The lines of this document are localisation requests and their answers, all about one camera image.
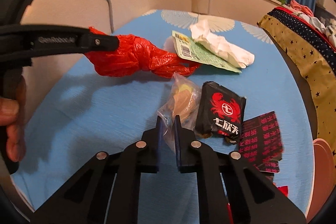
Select black pink printed wrapper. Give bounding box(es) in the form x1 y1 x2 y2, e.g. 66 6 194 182
238 111 284 173

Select black crab snack packet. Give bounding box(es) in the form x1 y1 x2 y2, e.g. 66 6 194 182
195 81 246 144

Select red plastic bag knotted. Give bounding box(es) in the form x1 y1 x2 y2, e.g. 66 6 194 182
85 34 201 79

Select clear plastic bag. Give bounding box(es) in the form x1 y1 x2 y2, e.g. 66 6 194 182
157 73 202 152

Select white tissue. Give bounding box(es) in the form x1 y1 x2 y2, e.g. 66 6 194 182
190 19 255 69

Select green white snack wrapper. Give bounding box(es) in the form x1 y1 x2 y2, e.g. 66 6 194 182
172 31 242 73

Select pink plastic trash bin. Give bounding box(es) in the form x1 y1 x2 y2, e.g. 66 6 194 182
306 138 334 223

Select person left hand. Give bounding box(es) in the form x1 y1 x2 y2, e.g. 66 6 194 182
1 76 26 162

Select yellow star bed skirt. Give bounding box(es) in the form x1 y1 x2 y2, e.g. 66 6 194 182
257 14 335 155

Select white foam pad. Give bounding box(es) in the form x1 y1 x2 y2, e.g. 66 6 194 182
163 36 176 53

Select navy star bed sheet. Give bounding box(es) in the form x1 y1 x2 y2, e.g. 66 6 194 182
267 7 335 75

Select plaid light blue duvet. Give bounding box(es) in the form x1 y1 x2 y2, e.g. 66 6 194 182
294 11 336 47

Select red blanket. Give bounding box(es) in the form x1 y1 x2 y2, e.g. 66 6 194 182
273 6 335 50

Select pink clothes on sill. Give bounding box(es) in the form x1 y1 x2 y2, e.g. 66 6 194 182
289 0 314 17

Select beige storage box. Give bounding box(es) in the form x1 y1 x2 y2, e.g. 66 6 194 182
316 0 336 14

